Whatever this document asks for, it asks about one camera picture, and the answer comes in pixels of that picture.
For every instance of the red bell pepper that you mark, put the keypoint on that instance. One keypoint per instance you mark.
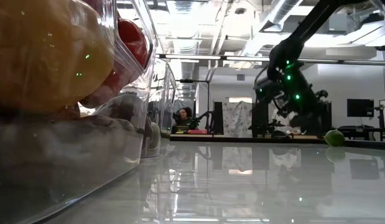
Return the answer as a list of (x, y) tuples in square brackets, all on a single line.
[(117, 82)]

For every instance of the red ribbed tomato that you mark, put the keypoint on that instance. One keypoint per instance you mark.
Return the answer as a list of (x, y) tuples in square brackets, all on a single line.
[(134, 40)]

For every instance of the orange bumpy pepper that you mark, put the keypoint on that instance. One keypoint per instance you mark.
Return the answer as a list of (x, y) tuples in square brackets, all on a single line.
[(49, 53)]

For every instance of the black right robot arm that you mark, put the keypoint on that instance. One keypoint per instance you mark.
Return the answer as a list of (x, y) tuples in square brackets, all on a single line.
[(291, 87)]

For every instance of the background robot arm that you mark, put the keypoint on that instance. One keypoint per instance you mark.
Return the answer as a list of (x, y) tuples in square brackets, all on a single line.
[(204, 116)]

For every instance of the person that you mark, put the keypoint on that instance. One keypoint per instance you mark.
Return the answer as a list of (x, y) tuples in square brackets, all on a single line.
[(184, 119)]

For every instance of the red flat box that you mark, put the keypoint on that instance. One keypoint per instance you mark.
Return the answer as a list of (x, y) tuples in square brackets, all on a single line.
[(196, 132)]

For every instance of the black upright panel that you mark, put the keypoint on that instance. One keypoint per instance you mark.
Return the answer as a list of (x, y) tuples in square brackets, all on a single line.
[(217, 117)]

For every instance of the clear plastic basket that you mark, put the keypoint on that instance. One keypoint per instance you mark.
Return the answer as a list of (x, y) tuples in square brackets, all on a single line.
[(162, 102), (71, 161)]

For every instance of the black overhead stand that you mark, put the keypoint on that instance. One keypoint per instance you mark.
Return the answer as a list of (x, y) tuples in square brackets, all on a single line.
[(192, 81)]

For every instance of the floral cloth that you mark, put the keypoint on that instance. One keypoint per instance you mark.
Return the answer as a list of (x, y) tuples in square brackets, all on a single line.
[(237, 119)]

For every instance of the black cabinet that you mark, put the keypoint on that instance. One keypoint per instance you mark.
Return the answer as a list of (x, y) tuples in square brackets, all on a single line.
[(260, 119)]

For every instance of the green lime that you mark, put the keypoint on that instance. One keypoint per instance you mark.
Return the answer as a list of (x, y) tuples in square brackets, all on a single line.
[(334, 137)]

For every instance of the dark desk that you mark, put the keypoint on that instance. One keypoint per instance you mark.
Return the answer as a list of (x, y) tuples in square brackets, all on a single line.
[(357, 130)]

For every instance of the black monitor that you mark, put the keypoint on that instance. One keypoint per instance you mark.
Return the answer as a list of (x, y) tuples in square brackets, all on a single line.
[(360, 107)]

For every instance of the black tripod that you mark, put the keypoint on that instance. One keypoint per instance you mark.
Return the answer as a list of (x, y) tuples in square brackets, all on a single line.
[(380, 115)]

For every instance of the black table frame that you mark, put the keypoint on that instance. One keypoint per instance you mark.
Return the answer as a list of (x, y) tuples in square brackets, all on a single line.
[(242, 139)]

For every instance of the overhead metal rail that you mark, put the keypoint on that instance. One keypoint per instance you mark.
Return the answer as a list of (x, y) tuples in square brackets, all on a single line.
[(211, 57)]

